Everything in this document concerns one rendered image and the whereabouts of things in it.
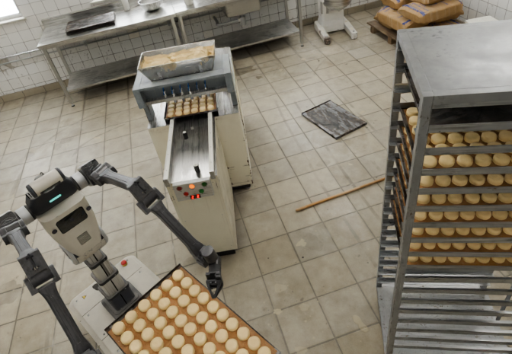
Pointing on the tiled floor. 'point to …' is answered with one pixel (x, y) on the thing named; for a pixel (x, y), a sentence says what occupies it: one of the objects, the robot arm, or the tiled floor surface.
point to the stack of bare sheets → (334, 119)
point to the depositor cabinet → (239, 142)
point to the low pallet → (383, 31)
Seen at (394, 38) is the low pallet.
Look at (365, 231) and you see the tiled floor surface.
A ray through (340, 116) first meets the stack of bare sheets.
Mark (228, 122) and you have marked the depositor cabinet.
